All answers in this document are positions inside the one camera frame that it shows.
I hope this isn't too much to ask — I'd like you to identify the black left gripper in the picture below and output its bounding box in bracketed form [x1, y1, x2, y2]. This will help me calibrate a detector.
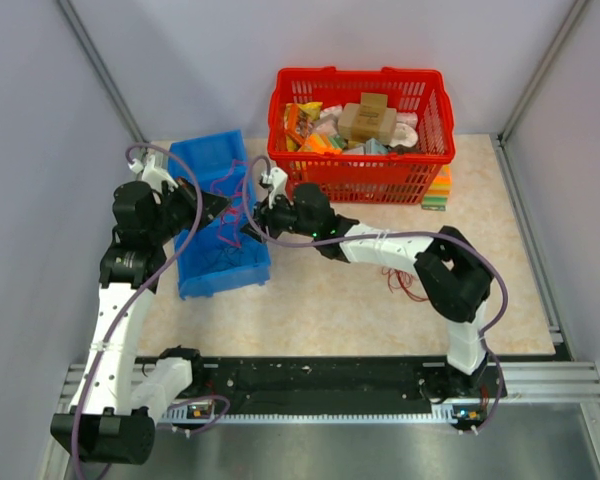
[148, 175, 232, 244]

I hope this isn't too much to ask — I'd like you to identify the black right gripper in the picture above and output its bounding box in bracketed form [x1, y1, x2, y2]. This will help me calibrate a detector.
[239, 192, 318, 246]

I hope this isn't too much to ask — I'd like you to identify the thin black wire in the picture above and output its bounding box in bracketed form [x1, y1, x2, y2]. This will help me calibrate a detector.
[204, 247, 251, 271]

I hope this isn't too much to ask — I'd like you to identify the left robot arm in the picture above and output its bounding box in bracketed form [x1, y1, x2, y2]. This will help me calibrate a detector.
[50, 177, 231, 465]

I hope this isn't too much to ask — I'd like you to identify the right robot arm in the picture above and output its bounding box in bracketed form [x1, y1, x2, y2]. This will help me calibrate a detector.
[243, 183, 494, 396]

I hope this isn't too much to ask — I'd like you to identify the blue plastic compartment bin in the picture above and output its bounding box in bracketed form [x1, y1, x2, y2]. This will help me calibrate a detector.
[170, 130, 271, 299]

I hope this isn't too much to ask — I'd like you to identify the orange sponge daddy box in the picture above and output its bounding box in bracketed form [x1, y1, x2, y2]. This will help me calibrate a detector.
[298, 133, 346, 154]

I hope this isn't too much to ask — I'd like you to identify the teal sponge package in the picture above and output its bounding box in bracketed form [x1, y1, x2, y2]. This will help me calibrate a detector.
[364, 138, 388, 155]

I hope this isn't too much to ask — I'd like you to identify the red plastic shopping basket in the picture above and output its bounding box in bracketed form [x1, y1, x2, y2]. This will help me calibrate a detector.
[267, 67, 455, 205]

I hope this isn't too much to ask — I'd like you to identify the brown cardboard box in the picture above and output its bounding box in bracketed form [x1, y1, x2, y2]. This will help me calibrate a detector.
[337, 92, 397, 144]

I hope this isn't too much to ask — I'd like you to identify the colourful sponge pack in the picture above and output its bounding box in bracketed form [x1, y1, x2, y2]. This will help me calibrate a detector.
[421, 165, 452, 212]

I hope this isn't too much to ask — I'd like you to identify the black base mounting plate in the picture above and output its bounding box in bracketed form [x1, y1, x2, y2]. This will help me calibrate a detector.
[179, 356, 507, 417]

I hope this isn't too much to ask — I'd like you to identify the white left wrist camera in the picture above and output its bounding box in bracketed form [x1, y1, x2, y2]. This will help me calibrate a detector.
[128, 154, 178, 193]

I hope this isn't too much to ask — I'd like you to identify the grey slotted cable duct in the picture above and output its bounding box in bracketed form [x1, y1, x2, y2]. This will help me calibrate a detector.
[154, 402, 486, 426]

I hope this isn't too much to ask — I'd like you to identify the grey aluminium frame rail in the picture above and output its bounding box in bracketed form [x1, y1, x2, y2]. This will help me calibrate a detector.
[492, 134, 600, 396]

